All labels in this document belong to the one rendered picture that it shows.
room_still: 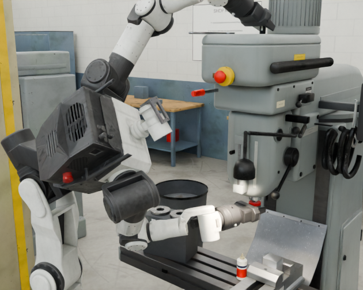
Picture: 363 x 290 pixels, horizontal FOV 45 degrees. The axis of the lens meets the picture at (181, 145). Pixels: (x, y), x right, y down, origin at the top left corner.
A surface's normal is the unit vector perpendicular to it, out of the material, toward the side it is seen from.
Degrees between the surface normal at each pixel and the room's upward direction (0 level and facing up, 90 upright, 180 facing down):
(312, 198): 90
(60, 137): 75
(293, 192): 90
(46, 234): 115
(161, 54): 90
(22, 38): 90
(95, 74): 62
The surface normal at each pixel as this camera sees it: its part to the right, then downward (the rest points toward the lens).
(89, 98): 0.82, -0.43
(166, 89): -0.62, 0.18
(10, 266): 0.78, 0.15
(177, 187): 0.11, 0.18
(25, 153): -0.36, 0.22
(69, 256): 0.93, 0.17
